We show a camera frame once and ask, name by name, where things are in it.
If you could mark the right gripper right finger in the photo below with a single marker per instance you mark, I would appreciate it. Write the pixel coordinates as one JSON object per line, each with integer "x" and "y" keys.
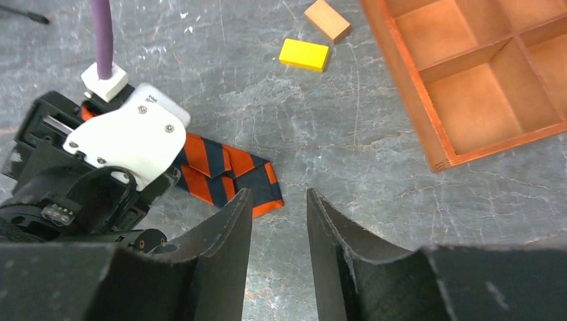
{"x": 360, "y": 276}

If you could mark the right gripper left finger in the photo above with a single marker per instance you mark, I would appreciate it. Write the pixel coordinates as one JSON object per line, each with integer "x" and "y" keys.
{"x": 200, "y": 275}

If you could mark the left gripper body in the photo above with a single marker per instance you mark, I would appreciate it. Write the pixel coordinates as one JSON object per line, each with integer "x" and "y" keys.
{"x": 58, "y": 196}

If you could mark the orange navy striped tie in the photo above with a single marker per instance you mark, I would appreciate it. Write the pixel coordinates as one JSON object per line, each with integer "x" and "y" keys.
{"x": 215, "y": 172}

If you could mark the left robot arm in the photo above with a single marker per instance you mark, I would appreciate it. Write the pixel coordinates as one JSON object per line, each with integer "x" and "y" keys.
{"x": 90, "y": 180}

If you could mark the yellow block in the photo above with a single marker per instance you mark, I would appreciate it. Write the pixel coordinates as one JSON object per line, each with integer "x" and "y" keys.
{"x": 306, "y": 55}

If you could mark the wooden compartment tray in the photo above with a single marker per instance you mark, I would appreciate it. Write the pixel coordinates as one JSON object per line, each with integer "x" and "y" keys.
{"x": 476, "y": 77}

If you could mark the brown wooden block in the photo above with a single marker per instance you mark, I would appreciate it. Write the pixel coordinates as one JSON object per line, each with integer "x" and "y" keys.
{"x": 334, "y": 26}

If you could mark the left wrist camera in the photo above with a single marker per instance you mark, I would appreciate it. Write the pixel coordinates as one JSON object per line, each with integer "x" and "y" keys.
{"x": 144, "y": 135}

